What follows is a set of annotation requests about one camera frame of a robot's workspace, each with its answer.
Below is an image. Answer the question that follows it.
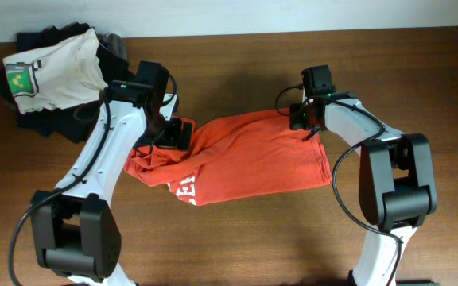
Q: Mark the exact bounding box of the grey folded garment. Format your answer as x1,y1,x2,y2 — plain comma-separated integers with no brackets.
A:
97,33,128,60

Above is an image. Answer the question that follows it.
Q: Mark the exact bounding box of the orange red t-shirt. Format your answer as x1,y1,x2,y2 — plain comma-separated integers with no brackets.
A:
123,110,332,206

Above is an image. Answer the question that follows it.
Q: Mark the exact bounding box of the navy folded garment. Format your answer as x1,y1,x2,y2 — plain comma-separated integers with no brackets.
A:
17,112,54,137

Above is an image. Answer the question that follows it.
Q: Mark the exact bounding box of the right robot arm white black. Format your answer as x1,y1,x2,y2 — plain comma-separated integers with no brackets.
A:
289,93,437,285

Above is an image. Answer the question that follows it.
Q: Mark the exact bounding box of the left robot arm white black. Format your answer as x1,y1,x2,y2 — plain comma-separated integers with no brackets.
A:
29,81,179,285

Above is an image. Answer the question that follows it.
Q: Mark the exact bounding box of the white folded t-shirt green print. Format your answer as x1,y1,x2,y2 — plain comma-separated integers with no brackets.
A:
2,28,107,114

